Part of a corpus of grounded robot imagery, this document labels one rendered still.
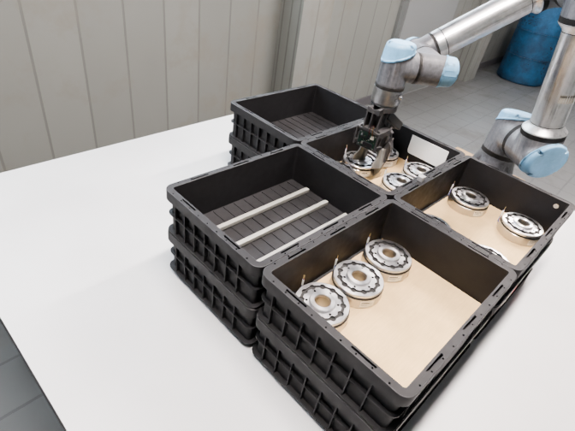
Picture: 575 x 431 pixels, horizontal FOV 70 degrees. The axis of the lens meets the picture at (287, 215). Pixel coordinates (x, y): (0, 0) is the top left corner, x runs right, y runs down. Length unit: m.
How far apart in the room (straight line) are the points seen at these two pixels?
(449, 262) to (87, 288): 0.78
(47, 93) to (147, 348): 1.61
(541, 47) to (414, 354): 5.80
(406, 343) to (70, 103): 1.95
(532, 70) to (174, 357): 6.02
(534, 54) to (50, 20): 5.50
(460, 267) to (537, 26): 5.56
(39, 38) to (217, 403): 1.78
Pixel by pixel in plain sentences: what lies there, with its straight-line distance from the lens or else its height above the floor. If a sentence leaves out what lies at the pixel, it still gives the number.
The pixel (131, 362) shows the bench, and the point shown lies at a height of 0.70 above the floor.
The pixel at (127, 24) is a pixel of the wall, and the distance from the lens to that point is 2.35.
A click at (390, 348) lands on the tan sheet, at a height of 0.83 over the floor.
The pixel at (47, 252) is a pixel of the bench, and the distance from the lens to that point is 1.12.
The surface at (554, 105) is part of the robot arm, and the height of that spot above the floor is 1.11.
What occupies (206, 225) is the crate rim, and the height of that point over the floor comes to 0.93.
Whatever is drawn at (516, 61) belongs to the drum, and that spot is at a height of 0.25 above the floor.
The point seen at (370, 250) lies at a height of 0.86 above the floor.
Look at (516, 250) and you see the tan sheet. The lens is 1.16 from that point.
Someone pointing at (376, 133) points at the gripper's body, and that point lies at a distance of 1.11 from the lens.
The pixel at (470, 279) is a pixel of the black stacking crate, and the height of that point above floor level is 0.87.
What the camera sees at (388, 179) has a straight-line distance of 1.18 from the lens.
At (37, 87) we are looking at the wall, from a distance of 2.25.
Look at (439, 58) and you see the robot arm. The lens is 1.13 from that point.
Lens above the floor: 1.42
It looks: 36 degrees down
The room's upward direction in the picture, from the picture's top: 10 degrees clockwise
